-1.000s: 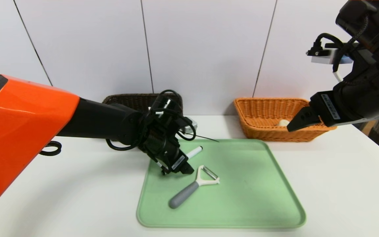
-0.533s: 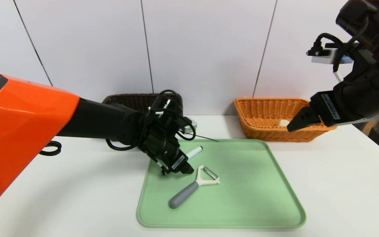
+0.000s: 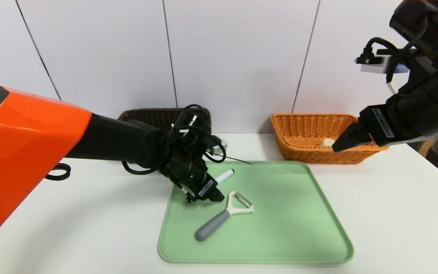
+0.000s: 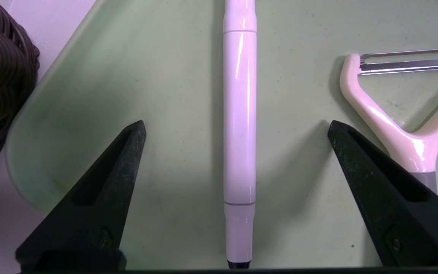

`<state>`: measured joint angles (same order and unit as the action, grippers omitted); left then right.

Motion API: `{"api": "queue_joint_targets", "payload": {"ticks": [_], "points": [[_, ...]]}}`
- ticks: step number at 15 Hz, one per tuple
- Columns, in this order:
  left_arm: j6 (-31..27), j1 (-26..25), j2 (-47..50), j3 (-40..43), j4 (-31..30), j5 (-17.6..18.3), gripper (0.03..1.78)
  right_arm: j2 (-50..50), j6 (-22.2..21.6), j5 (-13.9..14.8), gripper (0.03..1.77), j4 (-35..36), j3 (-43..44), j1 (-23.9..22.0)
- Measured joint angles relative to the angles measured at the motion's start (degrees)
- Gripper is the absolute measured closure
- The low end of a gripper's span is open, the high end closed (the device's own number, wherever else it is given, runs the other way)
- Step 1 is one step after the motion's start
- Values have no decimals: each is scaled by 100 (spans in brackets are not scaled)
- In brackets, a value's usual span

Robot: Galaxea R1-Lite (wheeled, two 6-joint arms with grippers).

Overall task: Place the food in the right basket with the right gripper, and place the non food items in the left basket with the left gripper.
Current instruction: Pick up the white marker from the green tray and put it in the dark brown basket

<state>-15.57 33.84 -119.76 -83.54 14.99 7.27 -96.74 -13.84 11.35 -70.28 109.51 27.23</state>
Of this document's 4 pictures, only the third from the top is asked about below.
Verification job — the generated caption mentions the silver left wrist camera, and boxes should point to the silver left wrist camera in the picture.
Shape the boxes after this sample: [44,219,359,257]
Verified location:
[206,137,228,155]

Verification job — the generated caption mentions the white marker pen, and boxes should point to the white marker pen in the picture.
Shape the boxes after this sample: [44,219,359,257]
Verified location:
[213,169,235,185]

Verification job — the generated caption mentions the black corrugated cable loop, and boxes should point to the black corrugated cable loop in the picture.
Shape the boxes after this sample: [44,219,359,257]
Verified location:
[45,163,71,181]

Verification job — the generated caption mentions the orange wicker basket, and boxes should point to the orange wicker basket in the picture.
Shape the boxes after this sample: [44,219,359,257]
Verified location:
[270,113,390,165]

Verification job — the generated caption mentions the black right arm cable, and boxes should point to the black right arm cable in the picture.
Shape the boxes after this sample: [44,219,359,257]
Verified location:
[356,37,413,84]

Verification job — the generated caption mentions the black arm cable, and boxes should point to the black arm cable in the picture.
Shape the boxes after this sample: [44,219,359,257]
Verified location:
[356,37,413,84]
[122,105,254,175]

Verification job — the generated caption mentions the grey handled white peeler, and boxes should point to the grey handled white peeler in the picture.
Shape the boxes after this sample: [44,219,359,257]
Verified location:
[195,191,255,241]

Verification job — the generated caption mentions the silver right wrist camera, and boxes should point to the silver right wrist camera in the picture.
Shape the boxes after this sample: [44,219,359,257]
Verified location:
[360,55,409,73]

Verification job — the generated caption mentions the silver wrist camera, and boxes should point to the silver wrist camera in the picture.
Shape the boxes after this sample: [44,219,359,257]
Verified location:
[360,55,409,73]
[206,137,228,155]

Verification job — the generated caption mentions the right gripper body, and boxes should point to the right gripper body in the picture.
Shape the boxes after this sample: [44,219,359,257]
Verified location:
[358,94,438,147]

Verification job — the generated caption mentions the dark brown wicker basket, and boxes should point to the dark brown wicker basket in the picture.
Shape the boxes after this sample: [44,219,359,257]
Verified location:
[118,108,212,134]

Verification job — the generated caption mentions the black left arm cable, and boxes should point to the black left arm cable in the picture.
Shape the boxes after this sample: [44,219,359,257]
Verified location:
[122,105,254,175]

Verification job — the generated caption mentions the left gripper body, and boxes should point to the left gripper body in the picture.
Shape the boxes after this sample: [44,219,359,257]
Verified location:
[185,162,218,201]

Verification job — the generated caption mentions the light green plastic tray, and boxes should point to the light green plastic tray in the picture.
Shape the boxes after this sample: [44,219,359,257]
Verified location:
[159,161,354,264]

